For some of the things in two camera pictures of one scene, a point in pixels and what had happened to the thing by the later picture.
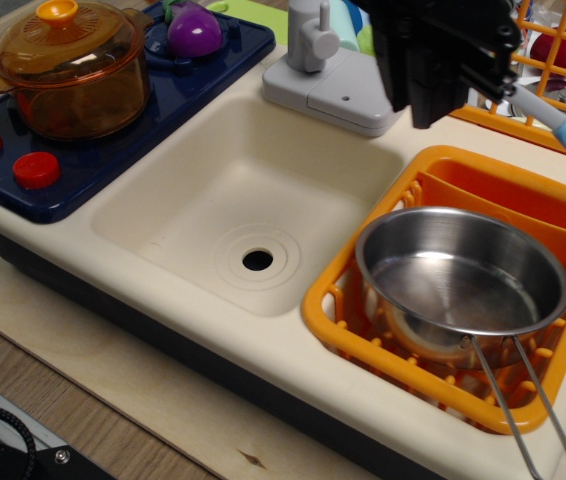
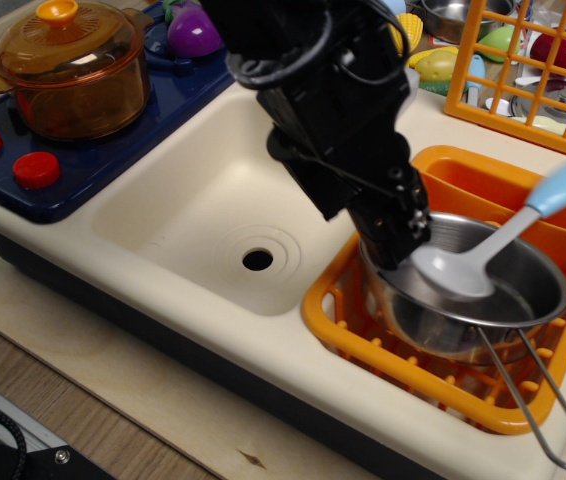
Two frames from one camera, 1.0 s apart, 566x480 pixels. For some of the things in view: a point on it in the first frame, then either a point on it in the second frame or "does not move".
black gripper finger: x=394 y=57 to x=330 y=191
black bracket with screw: x=64 y=463 does not move
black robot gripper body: x=484 y=34 to x=332 y=77
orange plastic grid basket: x=557 y=64 does not move
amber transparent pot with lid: x=75 y=72 does not move
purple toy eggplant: x=193 y=30 does not move
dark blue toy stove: x=42 y=179 does not move
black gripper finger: x=438 y=84 to x=393 y=219
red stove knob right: x=36 y=170 does not move
